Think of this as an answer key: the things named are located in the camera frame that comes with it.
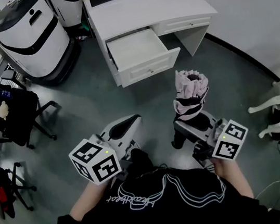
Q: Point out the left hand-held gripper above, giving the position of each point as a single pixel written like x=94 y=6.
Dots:
x=105 y=161

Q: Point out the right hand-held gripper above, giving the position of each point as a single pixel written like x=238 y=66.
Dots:
x=229 y=144

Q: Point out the pink and black umbrella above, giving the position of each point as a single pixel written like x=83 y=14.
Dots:
x=191 y=87

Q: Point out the white drawer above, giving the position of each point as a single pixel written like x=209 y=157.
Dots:
x=135 y=49

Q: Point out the person's left forearm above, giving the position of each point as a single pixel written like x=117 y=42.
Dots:
x=90 y=198

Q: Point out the person's right forearm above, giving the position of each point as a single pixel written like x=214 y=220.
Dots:
x=234 y=178

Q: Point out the person's black printed shirt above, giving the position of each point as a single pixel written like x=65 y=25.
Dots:
x=159 y=219

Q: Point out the black swivel chair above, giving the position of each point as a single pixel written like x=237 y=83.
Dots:
x=14 y=186

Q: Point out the black office chair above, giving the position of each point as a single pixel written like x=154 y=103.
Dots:
x=11 y=113

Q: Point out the beige plush toy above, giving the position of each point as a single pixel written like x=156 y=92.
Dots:
x=3 y=110

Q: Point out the small plastic bottle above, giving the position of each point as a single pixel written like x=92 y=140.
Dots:
x=82 y=37

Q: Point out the large white and black robot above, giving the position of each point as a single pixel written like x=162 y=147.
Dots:
x=33 y=38

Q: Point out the white desk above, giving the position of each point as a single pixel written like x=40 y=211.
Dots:
x=145 y=13

